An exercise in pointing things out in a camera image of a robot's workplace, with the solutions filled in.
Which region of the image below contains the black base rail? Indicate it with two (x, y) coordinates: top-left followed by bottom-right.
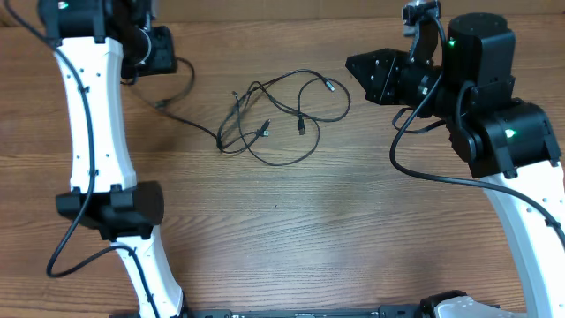
(178, 305), (433, 318)

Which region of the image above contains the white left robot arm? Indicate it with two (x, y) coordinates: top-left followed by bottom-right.
(38, 0), (189, 317)

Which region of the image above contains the black cable bundle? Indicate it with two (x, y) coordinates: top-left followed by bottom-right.
(215, 68), (352, 168)

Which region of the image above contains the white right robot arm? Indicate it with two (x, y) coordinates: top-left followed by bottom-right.
(345, 8), (564, 317)

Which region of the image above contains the brown cardboard wall panel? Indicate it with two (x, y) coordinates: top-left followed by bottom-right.
(0, 0), (565, 27)

